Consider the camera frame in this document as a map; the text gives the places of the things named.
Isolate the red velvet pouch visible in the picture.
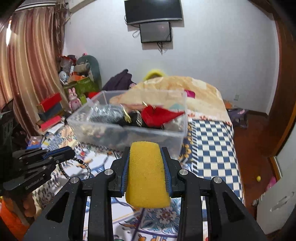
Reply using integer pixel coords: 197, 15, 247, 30
141, 105, 185, 128

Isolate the brown wooden door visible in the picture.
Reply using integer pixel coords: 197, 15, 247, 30
253, 1, 295, 157

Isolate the large black wall television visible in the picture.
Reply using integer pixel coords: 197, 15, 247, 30
125, 0, 183, 25

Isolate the peach fleece blanket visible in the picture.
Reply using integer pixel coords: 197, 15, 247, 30
109, 76, 232, 126

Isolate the black speaker box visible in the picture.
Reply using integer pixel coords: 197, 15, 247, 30
1, 99, 27, 153

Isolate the yellow sponge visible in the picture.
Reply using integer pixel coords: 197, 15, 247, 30
125, 142, 171, 208

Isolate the dark purple garment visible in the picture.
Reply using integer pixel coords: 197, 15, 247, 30
102, 69, 135, 91

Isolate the grey purple bag on floor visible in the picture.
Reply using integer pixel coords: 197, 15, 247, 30
227, 108, 248, 129

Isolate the clear plastic storage bin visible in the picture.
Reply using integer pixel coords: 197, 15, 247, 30
67, 90, 188, 159

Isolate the pink striped curtain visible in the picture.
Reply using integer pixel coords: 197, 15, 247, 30
1, 3, 68, 136

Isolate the red box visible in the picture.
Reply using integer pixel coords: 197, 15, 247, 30
37, 93, 62, 113

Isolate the yellow curved foam pillow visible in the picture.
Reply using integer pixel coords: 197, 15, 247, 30
143, 69, 166, 81

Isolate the grey green plush toy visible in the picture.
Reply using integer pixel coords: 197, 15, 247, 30
74, 55, 102, 90

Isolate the pink bunny plush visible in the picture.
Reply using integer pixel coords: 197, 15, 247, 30
68, 87, 82, 112

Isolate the small black wall monitor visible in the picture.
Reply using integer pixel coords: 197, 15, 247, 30
139, 21, 171, 43

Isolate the white air conditioner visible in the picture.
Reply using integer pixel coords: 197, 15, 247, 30
67, 0, 95, 10

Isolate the green cardboard box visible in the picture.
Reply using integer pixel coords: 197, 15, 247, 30
63, 77, 99, 95

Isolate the black pouch with silver trim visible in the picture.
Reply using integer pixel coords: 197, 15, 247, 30
117, 110, 144, 128

